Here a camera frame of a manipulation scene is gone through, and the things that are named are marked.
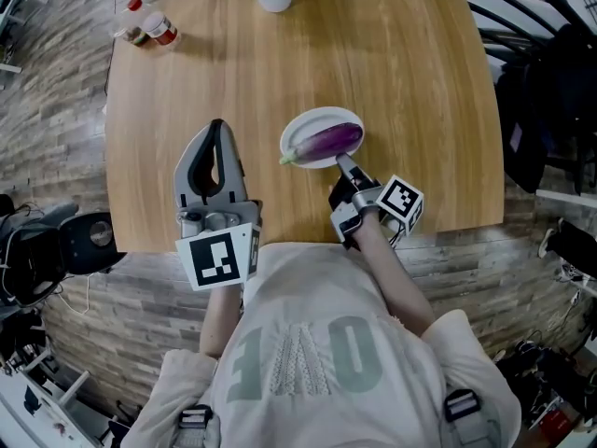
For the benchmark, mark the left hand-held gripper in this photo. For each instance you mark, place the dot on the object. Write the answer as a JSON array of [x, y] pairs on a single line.
[[214, 259]]

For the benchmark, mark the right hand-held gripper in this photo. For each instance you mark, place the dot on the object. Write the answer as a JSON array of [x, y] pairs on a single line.
[[401, 199]]

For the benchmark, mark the purple eggplant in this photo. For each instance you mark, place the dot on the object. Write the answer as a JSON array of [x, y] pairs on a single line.
[[331, 138]]

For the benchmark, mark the white oval plate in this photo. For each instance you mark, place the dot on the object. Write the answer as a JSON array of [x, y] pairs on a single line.
[[312, 121]]

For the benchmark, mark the person's right forearm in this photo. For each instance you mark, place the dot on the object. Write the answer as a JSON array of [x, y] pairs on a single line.
[[396, 278]]

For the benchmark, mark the person's left forearm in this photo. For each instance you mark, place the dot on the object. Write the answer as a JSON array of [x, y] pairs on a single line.
[[221, 320]]

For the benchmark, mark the person's light printed shirt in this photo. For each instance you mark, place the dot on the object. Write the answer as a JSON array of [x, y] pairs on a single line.
[[326, 306]]

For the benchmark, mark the black machine with round disc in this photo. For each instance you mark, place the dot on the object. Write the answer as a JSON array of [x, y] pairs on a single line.
[[88, 245]]

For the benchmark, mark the clear bottle red label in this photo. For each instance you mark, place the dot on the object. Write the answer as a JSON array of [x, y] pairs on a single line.
[[169, 35]]

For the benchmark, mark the clear plastic cup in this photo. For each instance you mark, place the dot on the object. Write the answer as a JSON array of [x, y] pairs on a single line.
[[137, 39]]

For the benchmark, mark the black chair with dark jackets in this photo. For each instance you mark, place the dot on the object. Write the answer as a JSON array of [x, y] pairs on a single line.
[[550, 110]]

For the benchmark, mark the pile of black bags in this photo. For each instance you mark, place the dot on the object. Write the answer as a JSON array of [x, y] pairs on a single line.
[[545, 376]]

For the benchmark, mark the white desk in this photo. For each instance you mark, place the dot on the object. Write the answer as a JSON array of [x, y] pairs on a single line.
[[28, 413]]

